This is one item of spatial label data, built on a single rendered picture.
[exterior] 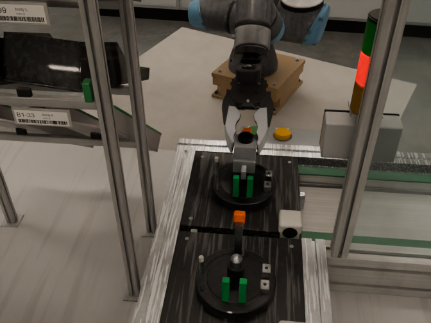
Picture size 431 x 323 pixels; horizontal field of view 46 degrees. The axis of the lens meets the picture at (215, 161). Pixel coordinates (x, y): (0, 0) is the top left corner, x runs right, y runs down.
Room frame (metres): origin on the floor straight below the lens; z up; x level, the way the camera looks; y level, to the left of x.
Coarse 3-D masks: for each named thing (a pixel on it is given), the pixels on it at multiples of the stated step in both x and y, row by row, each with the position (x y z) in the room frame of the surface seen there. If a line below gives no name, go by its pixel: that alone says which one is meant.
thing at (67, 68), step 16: (16, 32) 0.74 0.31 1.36; (16, 48) 0.70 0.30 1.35; (32, 48) 0.70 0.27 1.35; (48, 48) 0.69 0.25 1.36; (64, 48) 0.68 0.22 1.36; (80, 48) 0.68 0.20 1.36; (112, 48) 0.77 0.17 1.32; (16, 64) 0.69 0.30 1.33; (32, 64) 0.69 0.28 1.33; (48, 64) 0.68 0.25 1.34; (64, 64) 0.68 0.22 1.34; (80, 64) 0.67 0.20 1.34; (112, 64) 0.76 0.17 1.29; (16, 80) 0.68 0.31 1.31; (32, 80) 0.68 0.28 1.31; (48, 80) 0.67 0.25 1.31; (64, 80) 0.67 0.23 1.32; (80, 80) 0.66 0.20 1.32; (112, 80) 0.75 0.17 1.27
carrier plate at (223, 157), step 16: (208, 160) 0.91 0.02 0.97; (224, 160) 0.91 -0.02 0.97; (256, 160) 0.91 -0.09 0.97; (272, 160) 0.91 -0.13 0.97; (288, 160) 0.91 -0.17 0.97; (192, 176) 0.85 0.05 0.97; (208, 176) 0.85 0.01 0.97; (288, 176) 0.85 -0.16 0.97; (192, 192) 0.80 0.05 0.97; (208, 192) 0.80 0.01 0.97; (288, 192) 0.80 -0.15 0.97; (192, 208) 0.75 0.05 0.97; (208, 208) 0.75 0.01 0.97; (224, 208) 0.75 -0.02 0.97; (272, 208) 0.75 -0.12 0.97; (288, 208) 0.75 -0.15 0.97; (192, 224) 0.70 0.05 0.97; (208, 224) 0.70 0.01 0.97; (224, 224) 0.70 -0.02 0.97; (256, 224) 0.70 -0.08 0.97; (272, 224) 0.70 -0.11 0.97
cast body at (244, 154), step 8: (240, 136) 0.81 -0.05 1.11; (248, 136) 0.81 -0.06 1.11; (256, 136) 0.82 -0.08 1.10; (240, 144) 0.79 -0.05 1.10; (248, 144) 0.79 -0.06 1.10; (256, 144) 0.80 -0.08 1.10; (240, 152) 0.78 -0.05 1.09; (248, 152) 0.78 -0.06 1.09; (240, 160) 0.78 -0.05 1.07; (248, 160) 0.78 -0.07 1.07; (240, 168) 0.78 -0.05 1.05; (248, 168) 0.78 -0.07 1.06
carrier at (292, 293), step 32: (192, 256) 0.62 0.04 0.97; (224, 256) 0.61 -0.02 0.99; (256, 256) 0.60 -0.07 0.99; (288, 256) 0.62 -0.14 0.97; (192, 288) 0.55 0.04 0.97; (224, 288) 0.51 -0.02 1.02; (256, 288) 0.53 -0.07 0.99; (288, 288) 0.55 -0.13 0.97; (160, 320) 0.49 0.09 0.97; (192, 320) 0.49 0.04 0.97; (224, 320) 0.49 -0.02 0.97; (256, 320) 0.49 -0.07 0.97; (288, 320) 0.49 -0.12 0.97
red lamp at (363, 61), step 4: (360, 52) 0.68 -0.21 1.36; (360, 56) 0.67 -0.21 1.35; (364, 56) 0.66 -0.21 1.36; (368, 56) 0.66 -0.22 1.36; (360, 60) 0.67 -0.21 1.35; (364, 60) 0.66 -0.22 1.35; (368, 60) 0.66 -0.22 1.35; (360, 64) 0.67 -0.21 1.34; (364, 64) 0.66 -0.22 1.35; (368, 64) 0.66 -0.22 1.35; (360, 68) 0.67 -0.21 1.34; (364, 68) 0.66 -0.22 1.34; (360, 72) 0.67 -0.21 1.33; (364, 72) 0.66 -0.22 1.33; (356, 76) 0.68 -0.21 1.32; (360, 76) 0.66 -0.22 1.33; (364, 76) 0.66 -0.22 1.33; (356, 80) 0.67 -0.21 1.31; (360, 80) 0.66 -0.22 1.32; (364, 80) 0.66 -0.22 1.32; (360, 84) 0.66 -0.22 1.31
